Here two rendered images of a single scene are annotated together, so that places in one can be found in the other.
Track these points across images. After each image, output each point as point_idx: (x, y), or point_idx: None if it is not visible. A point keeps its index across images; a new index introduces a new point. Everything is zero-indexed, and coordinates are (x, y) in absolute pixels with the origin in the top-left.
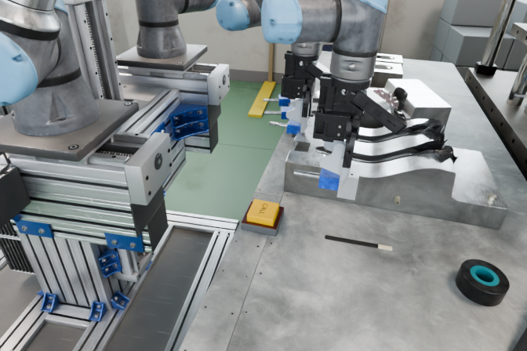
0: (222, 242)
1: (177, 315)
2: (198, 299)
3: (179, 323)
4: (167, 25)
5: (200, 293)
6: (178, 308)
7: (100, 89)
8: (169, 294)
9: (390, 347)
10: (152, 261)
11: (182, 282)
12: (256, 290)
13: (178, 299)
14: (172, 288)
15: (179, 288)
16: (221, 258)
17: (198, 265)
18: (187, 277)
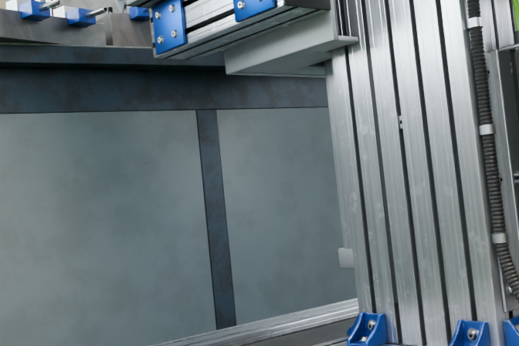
0: (179, 342)
1: (351, 320)
2: (308, 313)
3: (355, 305)
4: None
5: (297, 316)
6: (344, 322)
7: None
8: (347, 329)
9: None
10: (344, 337)
11: (311, 334)
12: None
13: (336, 326)
14: (336, 332)
15: (323, 331)
16: (213, 332)
17: (260, 343)
18: (298, 337)
